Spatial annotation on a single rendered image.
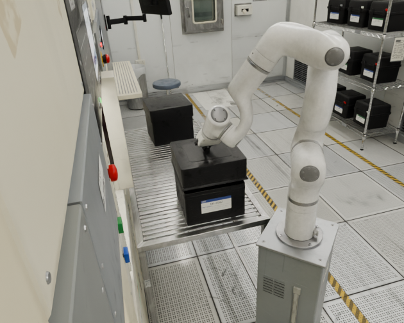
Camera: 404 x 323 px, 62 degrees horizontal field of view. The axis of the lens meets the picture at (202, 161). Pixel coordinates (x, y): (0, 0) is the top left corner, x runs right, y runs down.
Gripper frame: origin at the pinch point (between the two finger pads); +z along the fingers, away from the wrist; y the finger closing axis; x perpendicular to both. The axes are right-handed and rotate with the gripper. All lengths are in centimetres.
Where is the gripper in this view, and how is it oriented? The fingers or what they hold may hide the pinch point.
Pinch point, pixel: (206, 145)
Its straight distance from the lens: 148.4
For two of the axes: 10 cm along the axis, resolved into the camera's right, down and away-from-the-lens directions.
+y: -9.7, 1.7, -1.9
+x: 2.1, 9.4, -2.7
